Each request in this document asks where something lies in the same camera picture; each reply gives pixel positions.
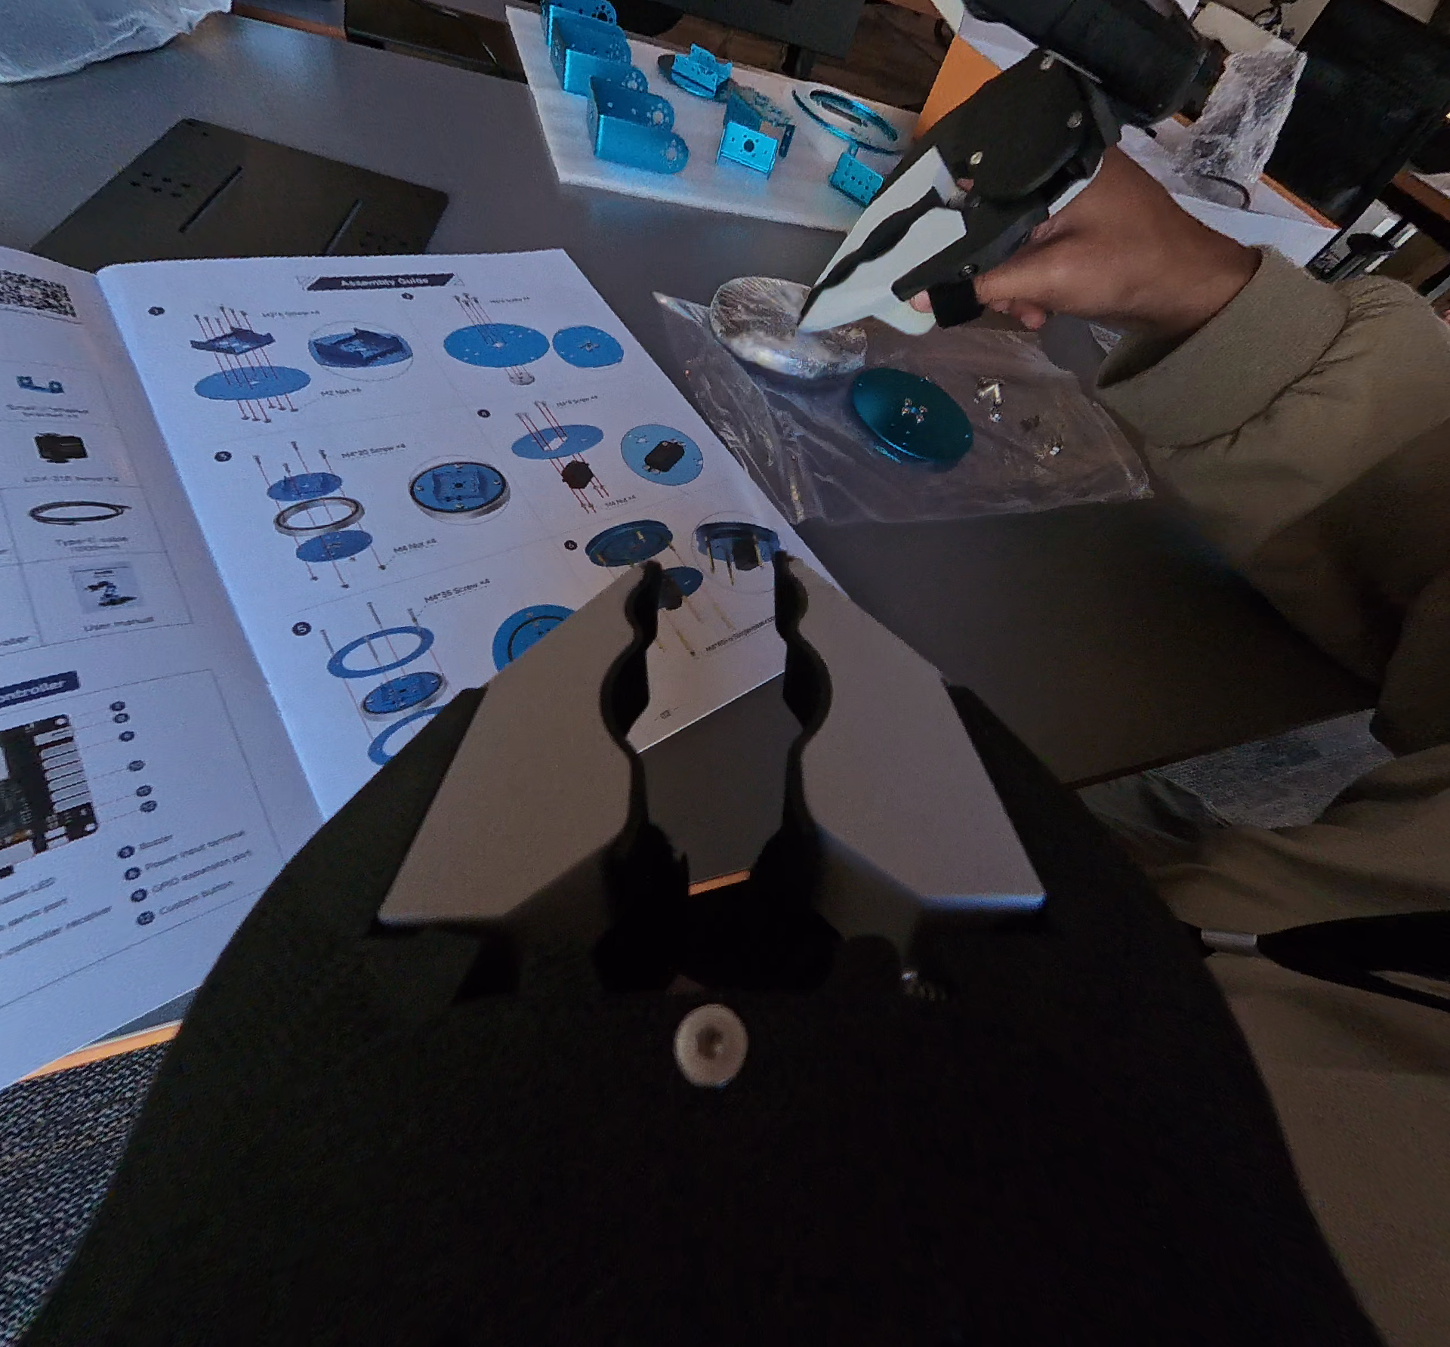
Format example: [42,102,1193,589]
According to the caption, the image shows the black metal base plate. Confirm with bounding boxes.
[31,117,452,275]

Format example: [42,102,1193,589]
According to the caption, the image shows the blue round ring plate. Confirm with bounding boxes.
[791,86,905,151]

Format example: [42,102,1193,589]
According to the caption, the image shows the bubble wrap packing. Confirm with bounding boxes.
[1184,47,1306,187]

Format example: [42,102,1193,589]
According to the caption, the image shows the person's right hand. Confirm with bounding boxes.
[909,148,1267,339]

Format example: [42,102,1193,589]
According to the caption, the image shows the plastic-wrapped metal ring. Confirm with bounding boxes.
[708,277,877,389]

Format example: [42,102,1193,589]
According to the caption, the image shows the assembly manual booklet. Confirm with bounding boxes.
[0,243,843,1090]

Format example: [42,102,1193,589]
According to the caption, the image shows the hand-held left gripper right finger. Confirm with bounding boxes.
[748,552,1052,986]

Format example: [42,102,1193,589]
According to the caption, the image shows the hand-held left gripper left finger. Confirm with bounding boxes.
[377,561,686,989]

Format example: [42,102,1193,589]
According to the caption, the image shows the black chair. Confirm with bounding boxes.
[1292,0,1450,230]

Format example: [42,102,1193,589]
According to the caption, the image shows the person's right forearm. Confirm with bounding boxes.
[1091,243,1450,691]

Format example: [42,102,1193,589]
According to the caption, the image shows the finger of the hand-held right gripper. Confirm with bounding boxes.
[796,151,959,327]
[807,209,976,339]

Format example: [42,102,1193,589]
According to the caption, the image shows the large clear plastic bag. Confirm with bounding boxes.
[653,288,1157,530]

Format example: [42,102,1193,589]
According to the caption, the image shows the orange cardboard box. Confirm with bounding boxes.
[923,0,1343,232]

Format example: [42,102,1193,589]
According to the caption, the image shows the white foam sheet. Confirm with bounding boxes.
[504,4,945,235]

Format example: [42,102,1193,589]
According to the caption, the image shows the group of blue metal brackets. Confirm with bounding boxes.
[540,0,798,184]

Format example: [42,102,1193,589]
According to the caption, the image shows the loose screws and nuts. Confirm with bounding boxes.
[968,378,1069,462]

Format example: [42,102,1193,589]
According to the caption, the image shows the blue round metal disc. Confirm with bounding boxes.
[850,367,979,477]

